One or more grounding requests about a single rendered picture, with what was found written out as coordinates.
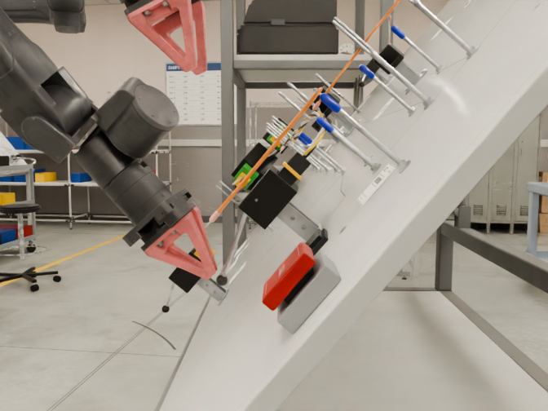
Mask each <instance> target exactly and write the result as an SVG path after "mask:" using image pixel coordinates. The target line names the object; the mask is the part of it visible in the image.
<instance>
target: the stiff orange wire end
mask: <svg viewBox="0 0 548 411"><path fill-rule="evenodd" d="M322 90H323V88H322V87H320V88H319V89H318V91H317V92H316V93H315V94H314V95H313V96H312V97H311V98H310V99H309V101H308V102H307V103H306V104H305V106H304V107H303V108H302V109H301V111H300V112H299V113H298V114H297V116H296V117H295V118H294V119H293V121H292V122H291V123H290V124H289V125H288V126H287V127H286V128H285V130H284V131H283V132H282V133H281V135H280V136H279V137H278V138H277V139H276V141H275V142H274V143H273V144H272V146H271V147H270V148H269V149H268V150H267V151H266V152H265V153H264V155H263V156H262V157H261V158H260V160H259V161H258V162H257V163H256V165H255V166H254V167H253V168H252V170H251V171H250V172H249V173H248V175H247V176H246V177H244V179H243V180H242V181H241V182H240V184H239V185H238V186H237V187H236V189H235V190H234V191H233V192H232V194H231V195H230V196H229V197H228V199H227V200H226V201H225V202H224V203H223V204H222V205H221V206H220V207H219V209H218V210H216V211H215V212H214V213H213V214H212V216H211V217H210V221H209V222H208V223H207V224H206V226H205V228H207V227H208V226H209V225H210V223H213V222H214V221H215V220H216V219H217V218H218V217H219V216H220V213H221V212H222V210H223V209H224V208H225V207H226V205H227V204H228V203H229V202H230V200H231V199H232V198H233V197H234V196H235V195H236V194H237V193H238V192H239V190H240V189H241V188H242V187H243V185H244V184H245V183H246V182H247V180H248V179H249V178H250V177H251V175H252V174H253V173H254V172H255V171H256V170H257V169H258V168H259V167H260V165H261V164H262V163H263V162H264V160H265V159H266V158H267V157H268V155H269V154H270V153H271V152H272V150H273V149H274V148H275V147H276V146H277V145H278V144H279V143H280V141H281V140H282V139H283V138H284V137H285V135H286V134H287V133H288V132H289V130H290V129H291V128H292V127H293V126H294V124H295V123H296V122H297V121H298V119H299V118H300V117H301V116H302V115H303V114H304V113H305V112H306V110H307V109H308V108H309V107H310V106H311V104H312V103H313V102H314V101H315V99H316V97H317V96H318V95H319V94H320V93H321V92H322Z"/></svg>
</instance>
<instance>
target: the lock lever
mask: <svg viewBox="0 0 548 411"><path fill-rule="evenodd" d="M246 216H247V214H245V213H243V215H242V217H241V222H240V225H239V228H238V230H237V232H236V236H235V239H234V242H233V244H232V248H231V250H230V253H229V255H228V259H227V262H226V264H225V267H224V270H223V271H221V274H222V276H223V277H227V276H228V274H227V272H228V268H229V266H230V263H231V261H232V256H233V255H234V252H235V249H236V245H237V243H238V241H239V238H240V235H241V231H242V228H243V226H244V223H245V219H246Z"/></svg>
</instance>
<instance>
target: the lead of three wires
mask: <svg viewBox="0 0 548 411"><path fill-rule="evenodd" d="M313 113H315V114H312V116H313V117H323V118H324V119H325V115H324V114H323V113H321V111H318V112H316V111H314V112H313ZM325 120H326V119H325ZM326 121H327V120H326ZM324 133H325V129H324V128H323V127H322V126H320V130H319V133H318V135H317V136H316V137H315V139H314V140H313V142H312V144H311V146H310V147H309V149H308V150H307V151H306V152H305V153H304V155H305V156H306V157H309V156H310V155H311V154H312V152H313V151H314V150H315V148H316V146H317V144H318V143H319V142H320V141H321V139H322V137H323V136H324ZM302 156H303V155H302Z"/></svg>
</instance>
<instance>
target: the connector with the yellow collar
mask: <svg viewBox="0 0 548 411"><path fill-rule="evenodd" d="M287 165H289V166H290V167H291V168H292V169H293V170H294V171H295V172H297V173H298V174H299V175H300V176H301V174H302V173H303V172H304V171H305V170H306V169H307V168H308V167H309V166H310V165H311V163H310V162H309V161H308V160H307V157H306V156H305V155H304V154H303V156H302V155H301V154H300V153H299V152H296V153H295V154H294V155H293V156H292V157H291V158H290V159H289V160H288V161H287ZM277 175H279V176H280V177H281V178H282V179H283V180H284V181H285V182H286V183H288V184H289V185H290V186H292V185H293V184H294V182H295V181H296V180H297V179H298V178H297V177H295V176H294V175H293V174H292V173H291V172H290V171H289V170H287V169H286V168H285V167H284V166H283V167H282V168H281V170H280V171H279V172H278V173H277Z"/></svg>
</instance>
